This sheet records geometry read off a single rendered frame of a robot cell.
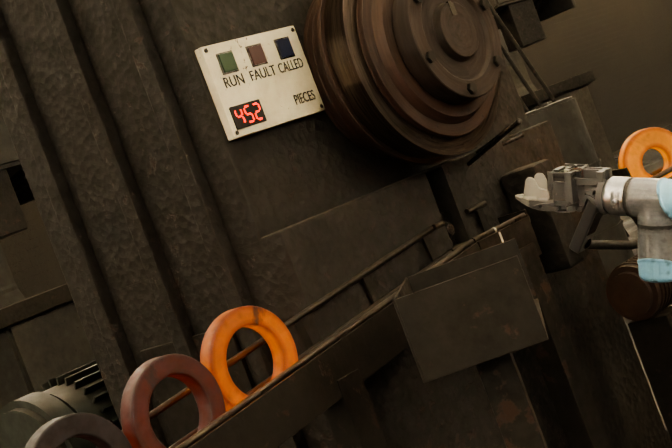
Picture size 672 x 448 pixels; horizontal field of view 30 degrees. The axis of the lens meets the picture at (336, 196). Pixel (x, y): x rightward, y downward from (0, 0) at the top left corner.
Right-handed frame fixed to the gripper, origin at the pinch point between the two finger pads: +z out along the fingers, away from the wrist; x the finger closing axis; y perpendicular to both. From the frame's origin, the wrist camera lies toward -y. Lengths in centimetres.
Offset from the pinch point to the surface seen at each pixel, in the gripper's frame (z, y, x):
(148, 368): 9, -2, 94
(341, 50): 22.0, 35.2, 24.2
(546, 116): 137, -35, -235
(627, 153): -4.3, 0.9, -37.5
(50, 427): 9, -4, 113
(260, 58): 33, 36, 36
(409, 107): 13.1, 22.4, 16.5
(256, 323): 9, -3, 70
